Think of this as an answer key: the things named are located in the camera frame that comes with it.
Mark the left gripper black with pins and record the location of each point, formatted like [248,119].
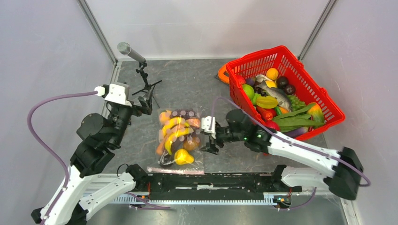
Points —
[146,108]

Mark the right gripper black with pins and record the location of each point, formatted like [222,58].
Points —
[210,148]

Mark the orange fruit with leaf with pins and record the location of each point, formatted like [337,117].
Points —
[164,117]

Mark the papaya slice orange brown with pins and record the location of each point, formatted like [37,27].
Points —
[160,149]

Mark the yellow bell pepper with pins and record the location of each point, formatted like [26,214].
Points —
[182,157]

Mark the clear zip top bag pink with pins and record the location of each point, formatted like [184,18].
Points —
[165,163]

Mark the yellow banana bunch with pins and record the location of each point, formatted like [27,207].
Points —
[173,129]

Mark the dark red grape bunch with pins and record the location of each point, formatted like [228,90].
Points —
[186,114]

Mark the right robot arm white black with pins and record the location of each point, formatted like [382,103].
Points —
[339,171]

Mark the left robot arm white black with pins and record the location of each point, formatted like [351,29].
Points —
[100,136]

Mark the black tripod stand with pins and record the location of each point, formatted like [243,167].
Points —
[148,88]

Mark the red apple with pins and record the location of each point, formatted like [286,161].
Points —
[273,125]

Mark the orange carrot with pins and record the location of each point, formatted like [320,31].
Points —
[266,114]

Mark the grey microphone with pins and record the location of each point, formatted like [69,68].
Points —
[126,49]

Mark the green apple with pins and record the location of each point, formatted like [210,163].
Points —
[248,90]

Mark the yellow star fruit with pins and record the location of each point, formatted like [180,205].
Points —
[266,102]

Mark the red strawberry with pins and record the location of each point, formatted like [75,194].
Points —
[240,80]

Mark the grey fish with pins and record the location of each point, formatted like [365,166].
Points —
[278,94]

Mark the purple eggplant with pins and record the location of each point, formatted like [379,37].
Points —
[297,132]

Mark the green leafy vegetable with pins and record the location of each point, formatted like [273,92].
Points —
[296,119]

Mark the green grape bunch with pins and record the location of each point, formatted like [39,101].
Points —
[296,103]

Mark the small orange fruit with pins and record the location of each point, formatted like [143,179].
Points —
[272,73]

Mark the dark mangosteen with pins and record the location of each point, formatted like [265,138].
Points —
[282,82]

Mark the dark plum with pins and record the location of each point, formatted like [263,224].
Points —
[289,89]

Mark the mango orange green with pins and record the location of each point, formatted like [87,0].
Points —
[316,113]

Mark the red plastic basket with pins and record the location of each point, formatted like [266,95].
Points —
[307,90]

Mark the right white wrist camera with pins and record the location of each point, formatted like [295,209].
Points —
[208,126]

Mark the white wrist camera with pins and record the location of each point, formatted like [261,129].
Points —
[118,93]
[208,126]

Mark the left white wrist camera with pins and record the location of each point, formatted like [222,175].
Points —
[118,93]

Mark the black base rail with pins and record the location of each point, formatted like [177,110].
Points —
[212,186]

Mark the orange plastic handle piece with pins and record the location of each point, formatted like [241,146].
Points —
[223,75]

